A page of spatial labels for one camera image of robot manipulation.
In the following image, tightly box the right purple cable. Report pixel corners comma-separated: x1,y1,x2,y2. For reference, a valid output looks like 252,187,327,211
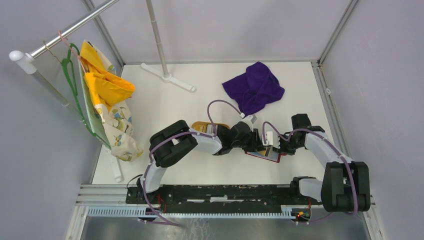
262,121,359,224

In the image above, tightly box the yellow cloth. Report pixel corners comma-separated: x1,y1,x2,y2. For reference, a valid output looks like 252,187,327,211
80,41,136,112

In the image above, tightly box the red leather card holder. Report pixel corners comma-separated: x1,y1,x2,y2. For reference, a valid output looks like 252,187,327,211
244,148,283,163

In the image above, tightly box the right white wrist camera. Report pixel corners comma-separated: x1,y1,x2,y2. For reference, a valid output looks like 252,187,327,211
262,131,274,146

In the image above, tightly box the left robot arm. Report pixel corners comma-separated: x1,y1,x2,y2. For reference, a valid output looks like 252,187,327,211
137,120,266,204

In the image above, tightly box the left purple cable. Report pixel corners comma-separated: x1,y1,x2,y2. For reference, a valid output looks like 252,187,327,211
142,99,244,228

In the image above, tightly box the green clothes hanger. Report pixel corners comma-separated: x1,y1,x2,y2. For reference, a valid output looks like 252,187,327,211
61,43,111,150

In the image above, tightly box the patterned cream cloth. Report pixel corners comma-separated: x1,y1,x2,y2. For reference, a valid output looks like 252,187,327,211
79,40,145,163

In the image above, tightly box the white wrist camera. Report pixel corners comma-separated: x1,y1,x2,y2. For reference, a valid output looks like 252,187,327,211
262,131,274,146
242,114,257,125

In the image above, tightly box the metal clothes rack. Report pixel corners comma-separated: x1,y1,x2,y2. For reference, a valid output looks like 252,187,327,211
9,0,197,127

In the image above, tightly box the white slotted cable duct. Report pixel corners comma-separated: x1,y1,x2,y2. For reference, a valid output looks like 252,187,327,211
86,205,294,220

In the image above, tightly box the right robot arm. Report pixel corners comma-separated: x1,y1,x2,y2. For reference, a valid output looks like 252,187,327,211
262,113,371,214

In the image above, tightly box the purple cable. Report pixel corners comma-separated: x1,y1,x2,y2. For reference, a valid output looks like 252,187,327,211
262,121,359,224
142,99,244,228

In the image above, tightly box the purple cloth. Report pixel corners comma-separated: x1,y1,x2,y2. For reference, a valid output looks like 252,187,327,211
222,61,285,115

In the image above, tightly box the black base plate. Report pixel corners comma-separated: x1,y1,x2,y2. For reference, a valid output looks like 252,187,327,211
125,184,321,214

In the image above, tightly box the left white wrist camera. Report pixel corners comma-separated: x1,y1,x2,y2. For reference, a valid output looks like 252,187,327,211
242,114,257,125

